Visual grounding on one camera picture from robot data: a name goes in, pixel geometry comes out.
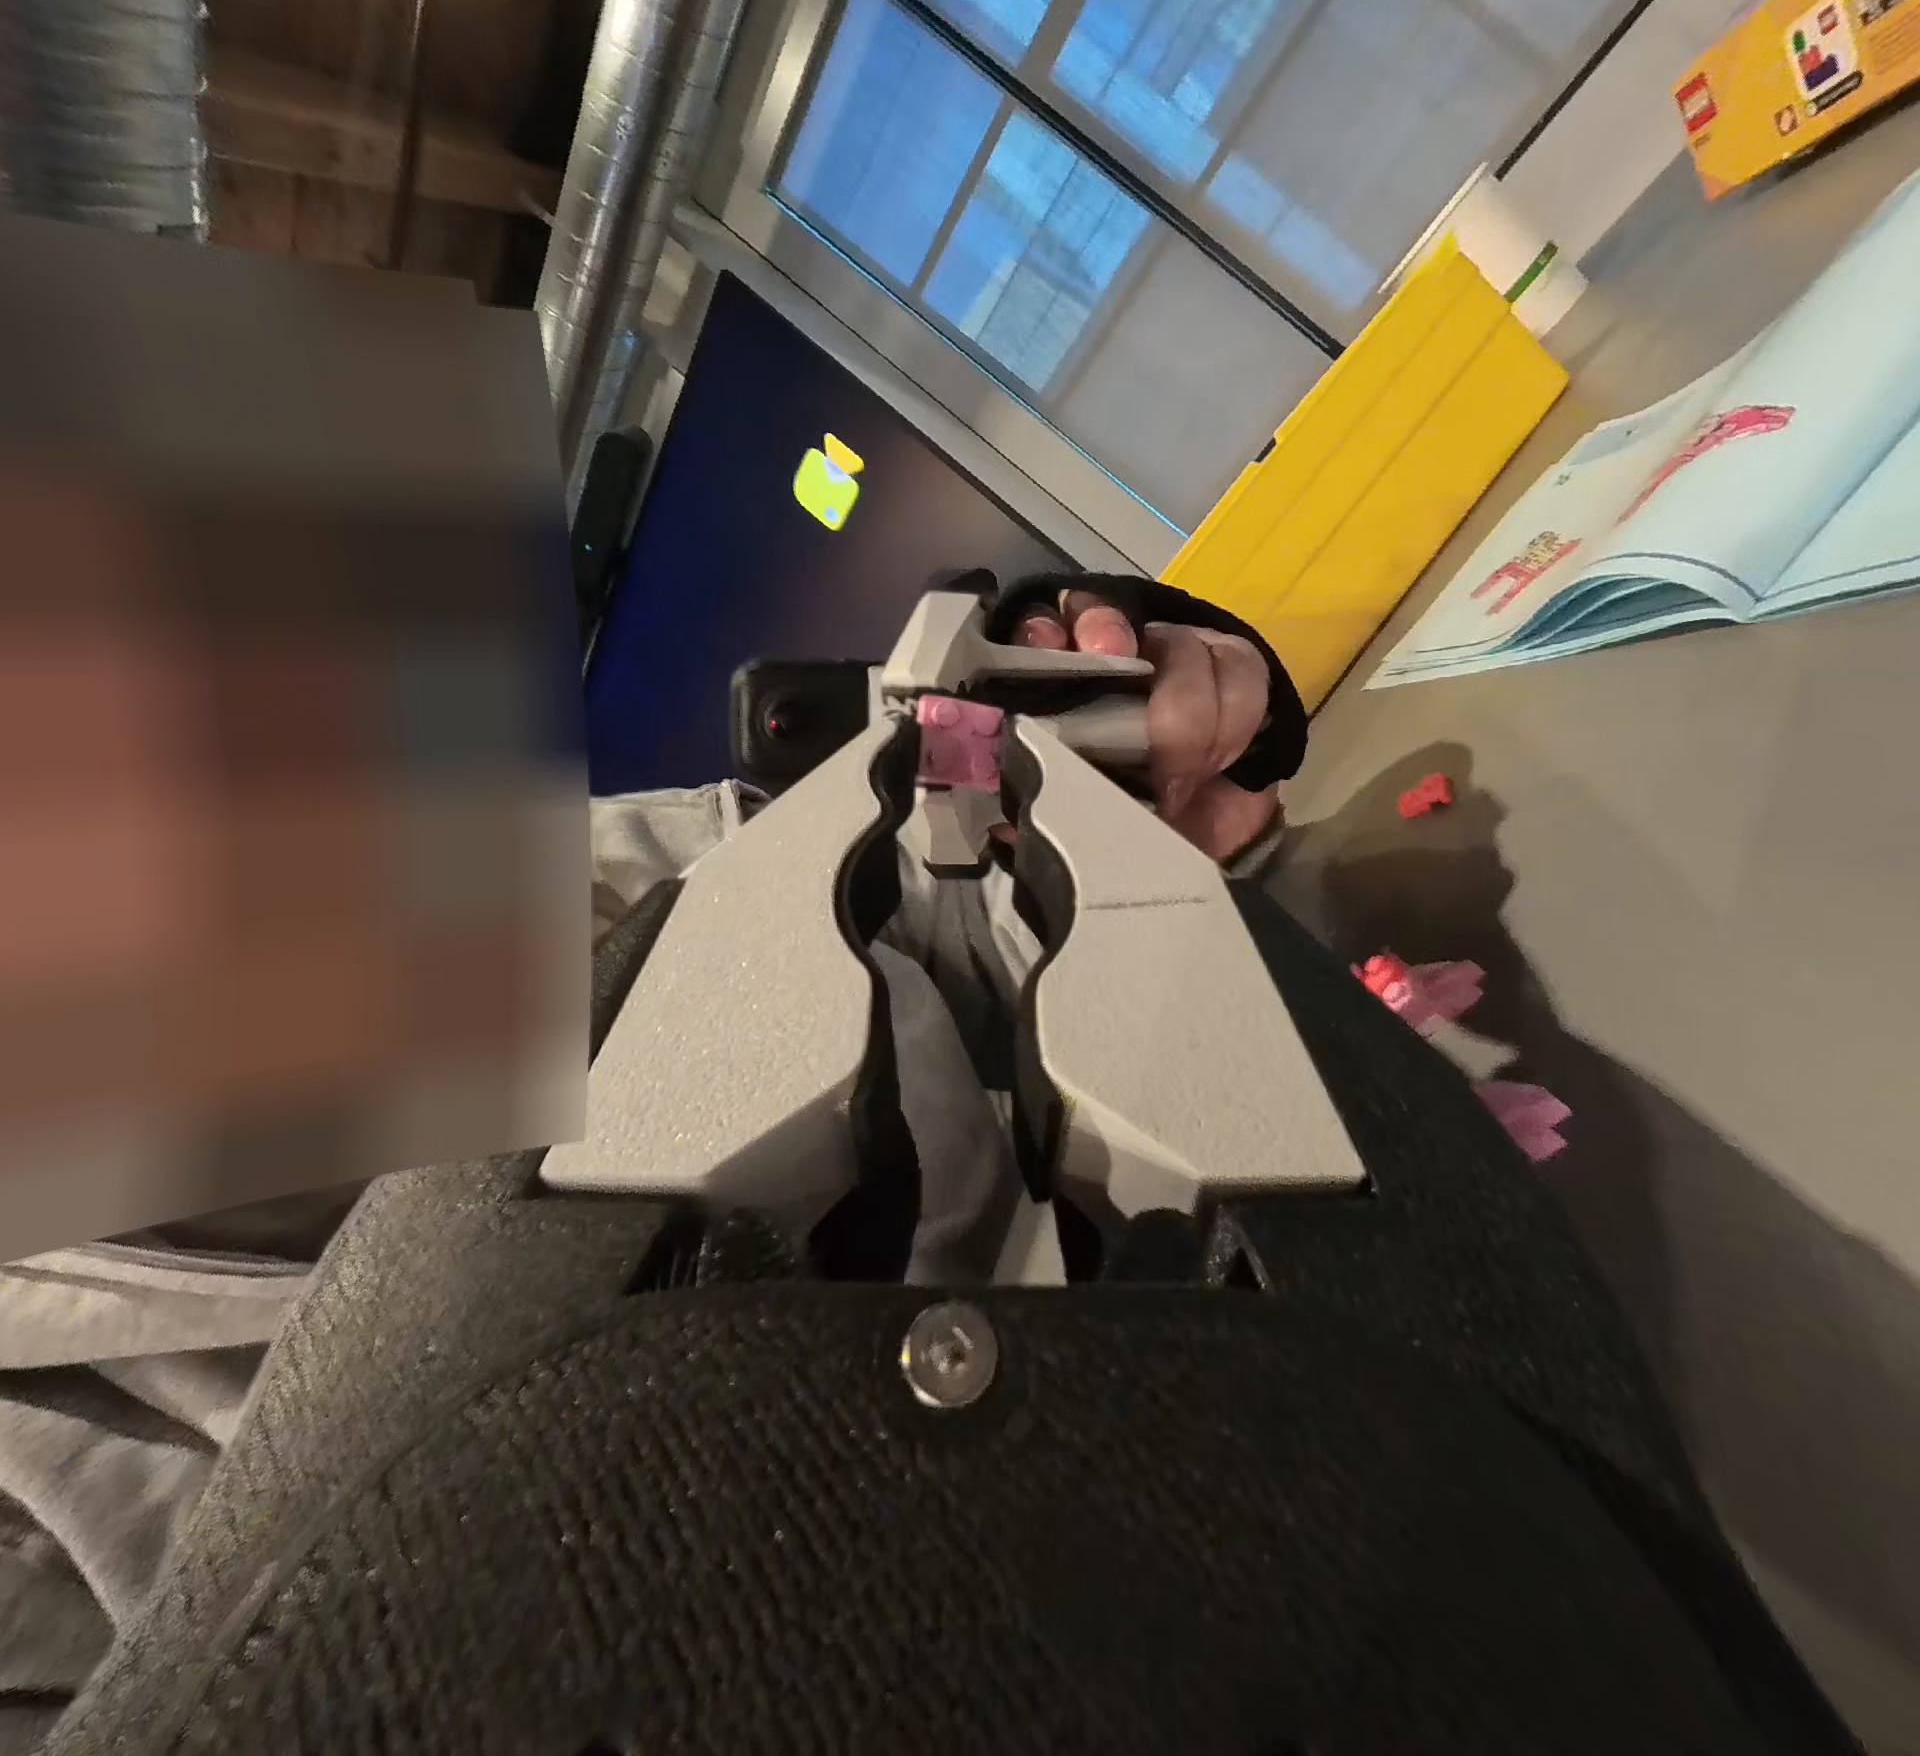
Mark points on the large framed window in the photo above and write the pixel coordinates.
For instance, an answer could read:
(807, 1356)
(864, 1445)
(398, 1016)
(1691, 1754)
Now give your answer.
(1127, 16)

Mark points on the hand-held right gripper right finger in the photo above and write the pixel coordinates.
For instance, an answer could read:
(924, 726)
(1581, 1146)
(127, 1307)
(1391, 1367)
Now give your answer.
(1200, 1036)

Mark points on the light blue instruction booklet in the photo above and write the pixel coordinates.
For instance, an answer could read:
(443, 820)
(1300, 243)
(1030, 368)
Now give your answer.
(1800, 497)

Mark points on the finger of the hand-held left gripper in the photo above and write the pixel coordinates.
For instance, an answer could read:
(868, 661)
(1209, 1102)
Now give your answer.
(933, 639)
(960, 832)

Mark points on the white paper cup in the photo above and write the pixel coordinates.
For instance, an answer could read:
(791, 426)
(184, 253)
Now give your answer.
(1502, 240)

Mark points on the small pink square brick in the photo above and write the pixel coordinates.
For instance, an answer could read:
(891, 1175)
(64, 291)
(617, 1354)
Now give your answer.
(957, 745)

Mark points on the black webcam bar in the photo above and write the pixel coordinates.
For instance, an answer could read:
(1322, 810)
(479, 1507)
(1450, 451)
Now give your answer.
(609, 510)

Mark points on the stacked yellow plastic bins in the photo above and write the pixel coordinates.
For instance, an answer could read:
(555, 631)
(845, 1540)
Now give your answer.
(1350, 510)

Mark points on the wide ribbed ceiling duct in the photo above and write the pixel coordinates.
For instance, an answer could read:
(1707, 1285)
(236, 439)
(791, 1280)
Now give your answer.
(105, 16)

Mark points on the pastel toy brick assembly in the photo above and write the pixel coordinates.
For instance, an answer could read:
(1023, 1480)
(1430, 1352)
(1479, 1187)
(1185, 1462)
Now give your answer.
(1463, 1042)

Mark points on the orange toy brick box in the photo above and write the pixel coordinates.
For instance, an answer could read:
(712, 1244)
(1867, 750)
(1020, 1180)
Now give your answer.
(1800, 61)

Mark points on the pink toy brick model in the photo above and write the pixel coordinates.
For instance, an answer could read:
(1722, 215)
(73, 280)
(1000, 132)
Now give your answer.
(1440, 985)

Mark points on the person's left hand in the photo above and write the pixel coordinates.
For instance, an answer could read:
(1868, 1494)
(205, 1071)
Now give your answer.
(1200, 719)

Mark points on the dark flat screen monitor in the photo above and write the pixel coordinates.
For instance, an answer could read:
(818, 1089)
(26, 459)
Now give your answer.
(721, 556)

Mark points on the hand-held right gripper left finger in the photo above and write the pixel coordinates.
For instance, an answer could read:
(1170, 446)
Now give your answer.
(721, 1021)

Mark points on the small red brick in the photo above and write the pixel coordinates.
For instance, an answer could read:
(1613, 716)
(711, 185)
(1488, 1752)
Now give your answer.
(1425, 796)

